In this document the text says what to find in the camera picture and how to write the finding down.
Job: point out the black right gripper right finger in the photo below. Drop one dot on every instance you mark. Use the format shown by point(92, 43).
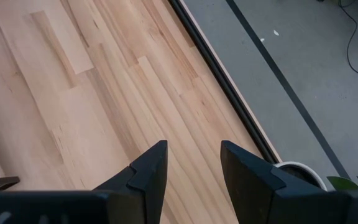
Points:
point(244, 186)

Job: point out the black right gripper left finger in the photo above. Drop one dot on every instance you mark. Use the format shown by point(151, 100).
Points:
point(154, 174)

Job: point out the white plant pot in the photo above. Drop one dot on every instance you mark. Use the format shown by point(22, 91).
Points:
point(304, 175)

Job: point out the green leafy potted tree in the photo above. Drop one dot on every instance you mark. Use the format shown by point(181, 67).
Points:
point(340, 184)

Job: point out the black aluminium table frame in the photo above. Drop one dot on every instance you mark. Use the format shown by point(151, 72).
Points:
point(223, 81)

